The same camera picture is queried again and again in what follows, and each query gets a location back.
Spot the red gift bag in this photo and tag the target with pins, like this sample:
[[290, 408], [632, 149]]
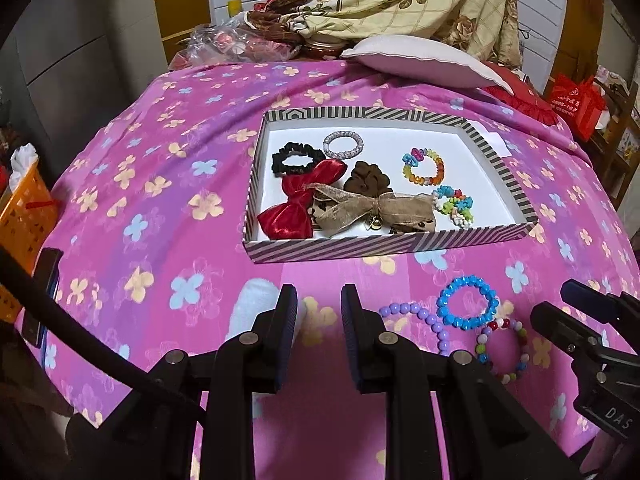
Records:
[[575, 105]]

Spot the grey cabinet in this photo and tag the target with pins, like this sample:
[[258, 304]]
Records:
[[75, 35]]

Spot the white plastic bag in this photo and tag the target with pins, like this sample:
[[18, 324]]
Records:
[[24, 160]]

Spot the pink floral bed sheet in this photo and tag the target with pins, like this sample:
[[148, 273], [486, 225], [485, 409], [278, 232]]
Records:
[[175, 185]]

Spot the red velvet hair bow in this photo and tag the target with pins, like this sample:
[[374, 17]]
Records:
[[295, 205]]

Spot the orange plastic basket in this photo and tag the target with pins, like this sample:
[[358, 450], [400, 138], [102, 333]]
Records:
[[25, 215]]

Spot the yellow wooden cabinet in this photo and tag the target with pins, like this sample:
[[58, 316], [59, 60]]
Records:
[[180, 0]]

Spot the white paper slip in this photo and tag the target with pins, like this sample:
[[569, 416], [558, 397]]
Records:
[[495, 137]]

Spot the leopard print hair bow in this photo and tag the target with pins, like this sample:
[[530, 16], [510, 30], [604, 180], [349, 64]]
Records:
[[425, 224]]

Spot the wooden shelf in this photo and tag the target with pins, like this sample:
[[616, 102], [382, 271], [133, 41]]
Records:
[[625, 110]]

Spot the brown round tin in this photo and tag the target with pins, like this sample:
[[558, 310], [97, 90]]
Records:
[[327, 49]]

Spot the pink white pillow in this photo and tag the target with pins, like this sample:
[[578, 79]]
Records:
[[425, 57]]

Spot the tan ribbon hair bow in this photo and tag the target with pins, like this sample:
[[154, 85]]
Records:
[[395, 207]]

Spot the dark smartphone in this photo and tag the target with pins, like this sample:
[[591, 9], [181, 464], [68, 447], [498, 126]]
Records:
[[45, 290]]

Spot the striped cardboard box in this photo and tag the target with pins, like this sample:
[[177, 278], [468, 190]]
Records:
[[380, 252]]

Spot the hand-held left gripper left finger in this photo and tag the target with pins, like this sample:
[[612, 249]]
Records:
[[287, 330]]

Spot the black scrunchie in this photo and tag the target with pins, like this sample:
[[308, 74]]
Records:
[[280, 160]]

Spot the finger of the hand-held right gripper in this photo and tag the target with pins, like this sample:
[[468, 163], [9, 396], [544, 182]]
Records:
[[560, 325], [585, 300]]

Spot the brown scrunchie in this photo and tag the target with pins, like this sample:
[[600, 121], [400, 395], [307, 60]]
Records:
[[367, 177]]

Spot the clear plastic bag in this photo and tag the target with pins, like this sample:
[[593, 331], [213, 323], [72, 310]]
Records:
[[225, 40]]

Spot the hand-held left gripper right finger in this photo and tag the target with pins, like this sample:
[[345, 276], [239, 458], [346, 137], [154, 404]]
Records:
[[350, 330]]

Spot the red cloth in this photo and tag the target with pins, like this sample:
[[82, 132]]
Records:
[[525, 95]]

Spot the white fluffy scrunchie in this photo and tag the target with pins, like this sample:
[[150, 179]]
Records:
[[250, 305]]

